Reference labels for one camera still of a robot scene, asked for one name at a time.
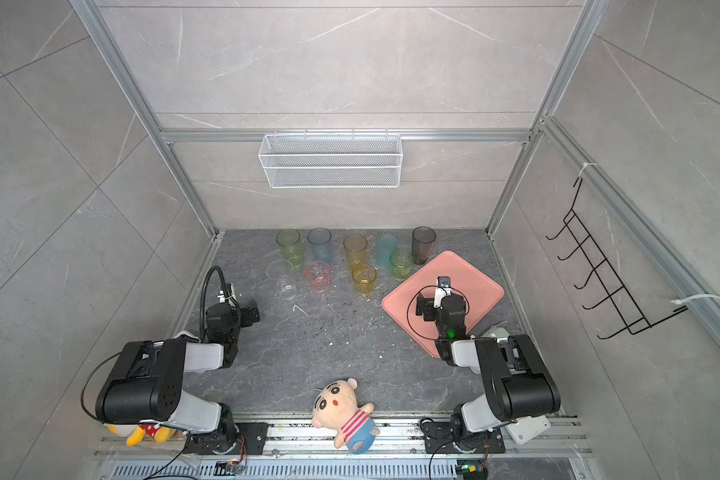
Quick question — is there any pink plastic tray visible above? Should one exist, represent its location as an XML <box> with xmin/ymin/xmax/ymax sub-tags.
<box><xmin>381</xmin><ymin>251</ymin><xmax>504</xmax><ymax>358</ymax></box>

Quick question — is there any clear glass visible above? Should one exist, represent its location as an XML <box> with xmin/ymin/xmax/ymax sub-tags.
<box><xmin>266</xmin><ymin>259</ymin><xmax>297</xmax><ymax>300</ymax></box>

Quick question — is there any tall green glass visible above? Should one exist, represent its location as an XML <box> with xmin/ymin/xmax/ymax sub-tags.
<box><xmin>276</xmin><ymin>229</ymin><xmax>304</xmax><ymax>268</ymax></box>

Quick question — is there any tall yellow glass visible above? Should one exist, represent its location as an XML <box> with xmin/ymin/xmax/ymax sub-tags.
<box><xmin>343</xmin><ymin>233</ymin><xmax>368</xmax><ymax>271</ymax></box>

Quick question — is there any tall blue glass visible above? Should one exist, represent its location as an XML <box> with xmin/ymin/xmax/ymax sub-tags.
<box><xmin>307</xmin><ymin>227</ymin><xmax>333</xmax><ymax>264</ymax></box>

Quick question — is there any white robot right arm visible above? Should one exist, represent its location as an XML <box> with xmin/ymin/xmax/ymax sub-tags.
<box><xmin>409</xmin><ymin>286</ymin><xmax>561</xmax><ymax>451</ymax></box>

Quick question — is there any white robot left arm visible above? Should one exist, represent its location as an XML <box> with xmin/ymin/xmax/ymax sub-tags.
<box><xmin>93</xmin><ymin>298</ymin><xmax>260</xmax><ymax>455</ymax></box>

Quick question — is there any pale green box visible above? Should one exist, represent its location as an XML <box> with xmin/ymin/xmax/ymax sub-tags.
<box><xmin>483</xmin><ymin>325</ymin><xmax>510</xmax><ymax>339</ymax></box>

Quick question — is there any short green glass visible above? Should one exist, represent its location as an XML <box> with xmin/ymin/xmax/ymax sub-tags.
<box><xmin>390</xmin><ymin>248</ymin><xmax>413</xmax><ymax>282</ymax></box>

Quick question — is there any dark grey glass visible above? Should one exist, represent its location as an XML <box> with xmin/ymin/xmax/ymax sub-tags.
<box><xmin>411</xmin><ymin>226</ymin><xmax>437</xmax><ymax>265</ymax></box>

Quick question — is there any short yellow glass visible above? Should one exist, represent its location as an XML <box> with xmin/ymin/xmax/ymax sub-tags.
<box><xmin>352</xmin><ymin>263</ymin><xmax>378</xmax><ymax>296</ymax></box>

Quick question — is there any teal dimpled glass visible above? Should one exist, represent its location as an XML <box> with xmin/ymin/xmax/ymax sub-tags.
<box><xmin>375</xmin><ymin>232</ymin><xmax>399</xmax><ymax>270</ymax></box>

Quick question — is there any short pink glass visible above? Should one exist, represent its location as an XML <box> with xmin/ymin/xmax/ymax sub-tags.
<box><xmin>304</xmin><ymin>260</ymin><xmax>332</xmax><ymax>292</ymax></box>

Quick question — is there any boy plush doll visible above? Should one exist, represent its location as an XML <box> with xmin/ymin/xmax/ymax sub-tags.
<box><xmin>312</xmin><ymin>378</ymin><xmax>380</xmax><ymax>455</ymax></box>

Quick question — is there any yellow plush toy red dress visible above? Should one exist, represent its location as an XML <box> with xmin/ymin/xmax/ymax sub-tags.
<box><xmin>106</xmin><ymin>424</ymin><xmax>177</xmax><ymax>446</ymax></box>

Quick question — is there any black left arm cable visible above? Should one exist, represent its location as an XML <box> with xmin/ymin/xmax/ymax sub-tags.
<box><xmin>199</xmin><ymin>265</ymin><xmax>229</xmax><ymax>343</ymax></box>

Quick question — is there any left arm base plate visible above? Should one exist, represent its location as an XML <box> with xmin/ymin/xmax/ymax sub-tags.
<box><xmin>183</xmin><ymin>422</ymin><xmax>269</xmax><ymax>456</ymax></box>

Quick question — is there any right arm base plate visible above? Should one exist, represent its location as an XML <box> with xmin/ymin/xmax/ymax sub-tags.
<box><xmin>418</xmin><ymin>417</ymin><xmax>506</xmax><ymax>454</ymax></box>

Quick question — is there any aluminium rail at front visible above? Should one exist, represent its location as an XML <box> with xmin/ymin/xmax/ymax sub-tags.
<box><xmin>83</xmin><ymin>412</ymin><xmax>603</xmax><ymax>479</ymax></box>

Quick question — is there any black wire hook rack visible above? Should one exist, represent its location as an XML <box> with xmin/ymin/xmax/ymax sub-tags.
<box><xmin>545</xmin><ymin>178</ymin><xmax>689</xmax><ymax>341</ymax></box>

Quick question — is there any white wire mesh basket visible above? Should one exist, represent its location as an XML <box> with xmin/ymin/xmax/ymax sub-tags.
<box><xmin>258</xmin><ymin>132</ymin><xmax>404</xmax><ymax>189</ymax></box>

